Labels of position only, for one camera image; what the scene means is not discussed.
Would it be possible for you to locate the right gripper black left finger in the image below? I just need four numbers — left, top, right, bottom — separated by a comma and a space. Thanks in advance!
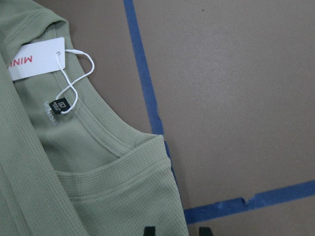
144, 226, 156, 236

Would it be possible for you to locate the olive green long-sleeve shirt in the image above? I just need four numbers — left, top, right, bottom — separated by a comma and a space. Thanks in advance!
0, 0, 189, 236

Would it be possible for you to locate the white shirt price tag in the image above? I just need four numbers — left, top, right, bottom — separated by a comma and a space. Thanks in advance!
7, 37, 95, 116

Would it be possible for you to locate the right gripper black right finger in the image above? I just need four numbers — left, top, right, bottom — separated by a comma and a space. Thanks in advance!
199, 227, 213, 236

